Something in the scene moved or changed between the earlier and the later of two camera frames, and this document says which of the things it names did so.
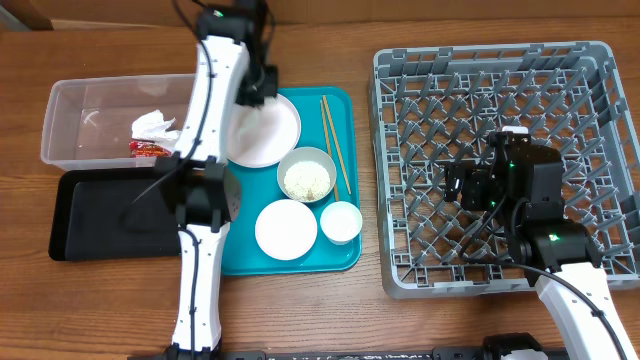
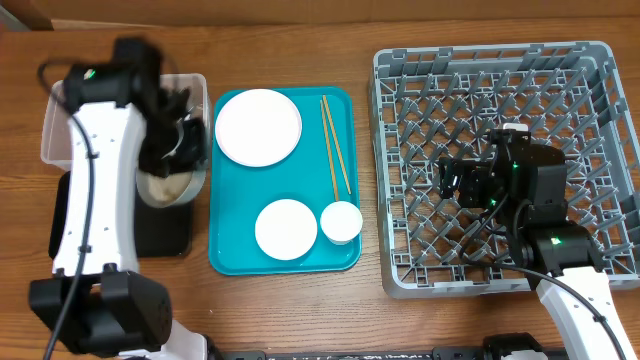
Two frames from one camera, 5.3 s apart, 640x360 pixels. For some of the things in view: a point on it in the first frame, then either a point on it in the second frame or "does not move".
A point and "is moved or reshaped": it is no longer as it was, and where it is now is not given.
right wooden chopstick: (338, 145) does not move
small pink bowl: (286, 229) does not move
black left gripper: (268, 88) to (193, 156)
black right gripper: (472, 178) does not move
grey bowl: (306, 174) is moved or reshaped
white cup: (341, 221) does not move
